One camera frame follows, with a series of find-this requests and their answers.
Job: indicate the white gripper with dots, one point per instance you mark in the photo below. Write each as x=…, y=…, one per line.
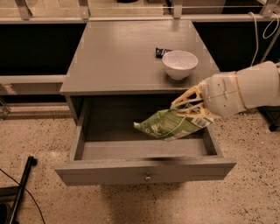
x=222, y=93

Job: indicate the green jalapeno chip bag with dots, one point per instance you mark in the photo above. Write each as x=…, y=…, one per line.
x=168, y=126

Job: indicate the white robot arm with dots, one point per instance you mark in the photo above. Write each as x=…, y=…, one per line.
x=259, y=85

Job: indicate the round metal drawer knob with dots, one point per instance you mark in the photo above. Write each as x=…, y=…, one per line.
x=148, y=177

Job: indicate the grey open top drawer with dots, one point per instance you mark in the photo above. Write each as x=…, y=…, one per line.
x=108, y=150

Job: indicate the white ceramic bowl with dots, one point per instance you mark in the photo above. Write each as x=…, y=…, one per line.
x=179, y=64

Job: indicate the dark snack bar wrapper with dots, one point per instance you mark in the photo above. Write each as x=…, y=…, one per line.
x=160, y=52

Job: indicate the grey wooden cabinet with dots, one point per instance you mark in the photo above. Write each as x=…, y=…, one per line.
x=119, y=58

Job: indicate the black stand leg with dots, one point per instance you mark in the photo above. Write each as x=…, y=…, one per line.
x=11, y=196

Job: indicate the metal railing frame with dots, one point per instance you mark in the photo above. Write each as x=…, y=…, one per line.
x=82, y=11

